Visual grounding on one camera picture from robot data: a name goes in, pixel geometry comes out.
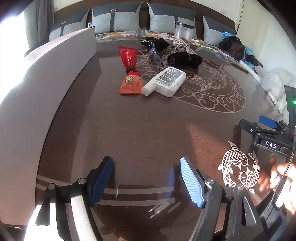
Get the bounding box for blue cloth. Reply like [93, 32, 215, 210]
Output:
[221, 31, 256, 70]

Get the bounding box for clear eyeglasses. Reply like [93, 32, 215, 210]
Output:
[149, 43, 165, 72]

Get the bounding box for clear plastic jar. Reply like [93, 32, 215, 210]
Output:
[174, 21, 195, 45]

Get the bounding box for grey pillow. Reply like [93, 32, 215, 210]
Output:
[203, 16, 236, 47]
[91, 2, 142, 34]
[148, 3, 196, 34]
[49, 9, 89, 42]

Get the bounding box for person's right hand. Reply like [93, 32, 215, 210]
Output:
[258, 154, 295, 215]

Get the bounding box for floral bed sheet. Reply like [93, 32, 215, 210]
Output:
[96, 30, 261, 82]

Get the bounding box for white plastic bottle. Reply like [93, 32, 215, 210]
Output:
[141, 66, 186, 97]

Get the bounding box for grey storage box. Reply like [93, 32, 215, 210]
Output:
[1, 27, 97, 225]

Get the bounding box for centre left grey pillow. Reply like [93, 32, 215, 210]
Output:
[91, 2, 142, 34]

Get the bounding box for far left grey pillow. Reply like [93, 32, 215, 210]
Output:
[49, 9, 89, 42]

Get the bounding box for centre right grey pillow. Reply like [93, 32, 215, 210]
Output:
[148, 3, 196, 34]

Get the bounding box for silver rhinestone bow clip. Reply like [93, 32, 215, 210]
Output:
[171, 38, 196, 54]

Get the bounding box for white fluffy blanket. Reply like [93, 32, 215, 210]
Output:
[239, 59, 296, 121]

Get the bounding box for black and brown bag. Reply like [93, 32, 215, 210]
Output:
[218, 36, 265, 69]

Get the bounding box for red foil bow pouch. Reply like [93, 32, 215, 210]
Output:
[118, 47, 144, 95]

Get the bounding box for far right grey pillow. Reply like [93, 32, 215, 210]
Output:
[203, 16, 236, 47]

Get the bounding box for grey curtain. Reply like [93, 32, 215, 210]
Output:
[24, 0, 54, 49]

